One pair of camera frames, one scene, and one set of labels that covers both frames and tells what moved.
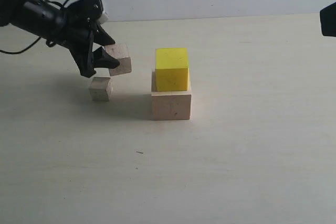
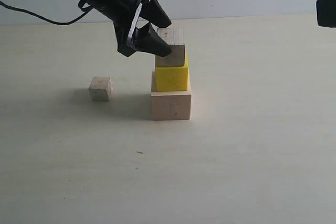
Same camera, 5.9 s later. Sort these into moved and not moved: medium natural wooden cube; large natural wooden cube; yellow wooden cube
Moved: medium natural wooden cube
Not moved: yellow wooden cube; large natural wooden cube
